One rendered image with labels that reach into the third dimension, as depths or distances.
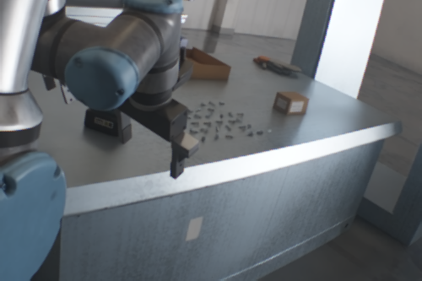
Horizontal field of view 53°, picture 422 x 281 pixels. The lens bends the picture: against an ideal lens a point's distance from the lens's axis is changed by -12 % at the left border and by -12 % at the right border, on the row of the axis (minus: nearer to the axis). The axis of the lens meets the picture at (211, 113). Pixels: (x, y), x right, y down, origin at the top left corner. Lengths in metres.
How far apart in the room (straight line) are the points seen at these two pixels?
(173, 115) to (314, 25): 2.09
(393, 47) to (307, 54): 8.40
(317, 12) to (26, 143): 2.53
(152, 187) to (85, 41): 0.54
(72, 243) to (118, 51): 0.63
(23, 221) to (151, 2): 0.40
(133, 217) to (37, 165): 0.84
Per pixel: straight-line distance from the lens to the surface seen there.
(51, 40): 0.63
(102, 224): 1.12
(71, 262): 1.15
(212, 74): 1.94
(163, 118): 0.77
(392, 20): 11.22
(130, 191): 1.03
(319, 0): 2.80
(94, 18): 5.05
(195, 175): 1.15
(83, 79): 0.60
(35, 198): 0.36
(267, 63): 2.47
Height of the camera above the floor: 1.14
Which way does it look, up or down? 18 degrees down
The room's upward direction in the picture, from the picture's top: 14 degrees clockwise
